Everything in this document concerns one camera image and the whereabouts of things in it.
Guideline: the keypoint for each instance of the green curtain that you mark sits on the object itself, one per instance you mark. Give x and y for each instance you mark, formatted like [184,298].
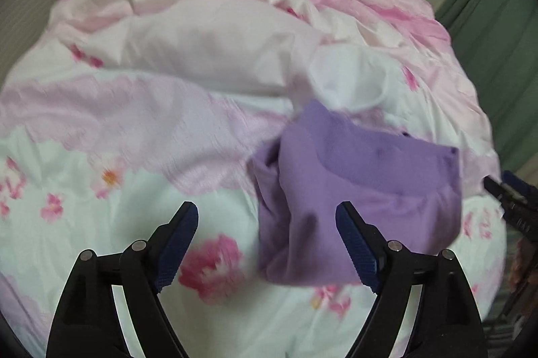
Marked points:
[487,25]

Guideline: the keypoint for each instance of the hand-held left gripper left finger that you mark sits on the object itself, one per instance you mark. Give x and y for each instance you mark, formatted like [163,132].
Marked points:
[178,242]

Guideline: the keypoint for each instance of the pink floral blanket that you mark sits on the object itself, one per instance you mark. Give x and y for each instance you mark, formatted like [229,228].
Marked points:
[168,89]

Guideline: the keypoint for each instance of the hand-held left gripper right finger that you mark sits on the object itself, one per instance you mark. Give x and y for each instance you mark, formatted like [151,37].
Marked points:
[357,242]

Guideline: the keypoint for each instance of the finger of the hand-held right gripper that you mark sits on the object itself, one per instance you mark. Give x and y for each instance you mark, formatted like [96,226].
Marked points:
[510,196]

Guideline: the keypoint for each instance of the white small garment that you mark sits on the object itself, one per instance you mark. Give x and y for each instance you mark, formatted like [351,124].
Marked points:
[351,78]

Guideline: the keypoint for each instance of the purple small garment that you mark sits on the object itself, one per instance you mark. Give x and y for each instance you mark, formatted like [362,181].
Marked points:
[336,189]

